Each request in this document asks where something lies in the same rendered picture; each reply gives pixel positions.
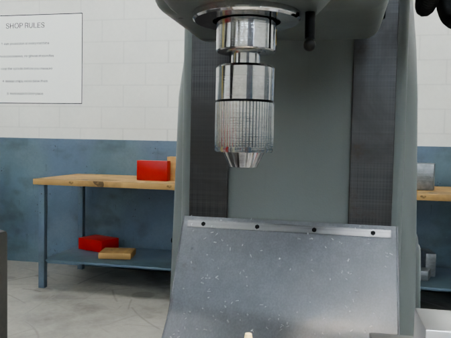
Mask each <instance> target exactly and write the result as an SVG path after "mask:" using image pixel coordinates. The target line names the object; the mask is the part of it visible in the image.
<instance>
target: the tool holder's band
mask: <svg viewBox="0 0 451 338"><path fill-rule="evenodd" d="M234 75H249V76H266V77H271V78H274V79H275V68H274V67H273V66H271V65H269V64H261V63H253V62H233V63H225V64H220V65H219V66H218V67H217V68H216V78H217V77H220V76H234Z"/></svg>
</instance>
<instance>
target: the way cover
mask: <svg viewBox="0 0 451 338"><path fill-rule="evenodd" d="M220 220H221V221H220ZM191 224H192V226H191ZM211 226H212V227H211ZM359 226H361V227H359ZM373 229H374V230H373ZM193 230H194V231H193ZM211 232H213V233H211ZM307 233H308V234H309V235H308V234H307ZM216 234H217V235H216ZM205 237H206V239H203V238H205ZM298 238H300V239H298ZM309 238H313V239H309ZM332 238H333V240H332ZM221 239H222V240H223V241H222V240H221ZM214 241H215V242H216V243H214ZM339 241H340V242H339ZM341 243H342V244H341ZM376 243H378V244H376ZM242 244H243V245H242ZM375 244H376V245H375ZM325 246H326V247H327V248H325ZM191 248H193V249H191ZM230 248H231V249H230ZM260 250H262V251H260ZM385 252H387V253H388V254H386V253H385ZM389 253H391V254H393V255H391V254H389ZM206 254H208V256H207V255H206ZM250 254H251V256H252V257H251V256H250ZM385 256H388V258H387V257H385ZM279 258H280V259H279ZM348 258H349V261H347V260H348ZM211 259H213V260H211ZM191 261H192V263H191ZM385 266H386V267H385ZM218 268H219V269H218ZM290 269H291V270H290ZM243 270H244V271H243ZM342 270H343V272H342ZM240 272H241V273H240ZM341 272H342V274H341ZM348 272H349V273H350V274H348ZM351 273H352V274H351ZM207 275H208V276H207ZM216 276H218V277H217V278H218V279H217V278H215V277H216ZM246 276H247V278H246ZM202 277H204V278H203V279H202ZM359 277H360V278H359ZM209 278H210V279H209ZM330 278H331V280H330ZM346 278H347V279H346ZM358 278H359V279H358ZM201 282H203V283H204V284H202V283H201ZM246 285H248V286H246ZM183 288H185V289H183ZM209 289H210V290H209ZM356 290H357V291H356ZM381 290H383V291H382V292H381ZM208 291H210V292H208ZM349 291H350V292H351V293H349ZM357 292H359V294H357ZM208 297H209V298H208ZM353 299H354V302H353ZM236 300H239V301H236ZM225 301H226V302H225ZM231 302H233V303H232V304H231ZM260 304H263V305H260ZM345 305H346V306H347V307H348V308H346V307H345ZM225 306H226V308H225ZM265 306H266V307H265ZM202 308H203V309H202ZM189 311H190V312H189ZM349 311H350V312H349ZM221 312H222V313H221ZM297 312H298V313H297ZM183 313H185V315H184V314H183ZM247 313H248V315H247ZM373 313H374V314H373ZM213 315H214V317H213ZM279 315H280V316H279ZM379 317H380V318H379ZM185 318H186V319H185ZM269 318H271V319H270V320H268V319H269ZM278 318H279V320H278ZM323 318H325V319H323ZM215 319H216V320H215ZM240 319H241V321H240ZM227 320H228V321H229V323H228V322H227ZM349 320H350V321H349ZM287 322H288V324H287ZM281 324H282V325H284V326H282V325H281ZM371 325H372V327H371V328H370V327H369V326H371ZM280 326H282V327H281V328H280ZM287 326H288V327H287ZM343 326H344V327H343ZM266 327H267V328H268V329H267V328H266ZM342 327H343V328H342ZM366 327H367V329H366V331H365V328H366ZM196 329H198V330H196ZM204 329H207V330H204ZM252 329H253V332H252V331H251V330H252ZM281 329H282V330H281ZM352 329H353V331H351V330H352ZM210 330H211V332H210ZM279 330H280V331H279ZM178 331H179V332H178ZM350 331H351V332H350ZM364 332H366V333H364ZM245 333H251V334H252V338H369V333H385V334H394V335H400V321H399V230H398V226H396V227H395V226H381V225H355V224H342V223H316V222H302V221H277V220H264V219H252V220H250V219H238V218H224V217H199V216H185V215H183V220H182V225H181V233H180V237H179V246H178V251H177V259H176V264H175V269H174V277H173V281H172V290H171V295H170V303H169V308H168V314H167V317H166V322H165V325H164V330H163V333H162V338H170V336H171V337H172V338H177V337H179V336H180V337H179V338H244V336H245ZM314 333H315V334H314ZM322 333H323V334H322ZM339 333H340V334H339ZM172 334H174V335H172Z"/></svg>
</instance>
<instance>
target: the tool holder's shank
mask: <svg viewBox="0 0 451 338"><path fill-rule="evenodd" d="M226 54H227V55H230V56H232V63H233V62H253V63H260V57H261V56H263V55H265V54H266V52H264V51H262V50H251V49H238V50H228V51H227V52H226Z"/></svg>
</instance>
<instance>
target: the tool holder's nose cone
mask: <svg viewBox="0 0 451 338"><path fill-rule="evenodd" d="M223 154H224V156H225V158H226V160H227V161H228V164H229V166H230V167H236V168H257V166H258V165H259V163H260V161H261V159H262V157H263V155H264V153H242V152H223Z"/></svg>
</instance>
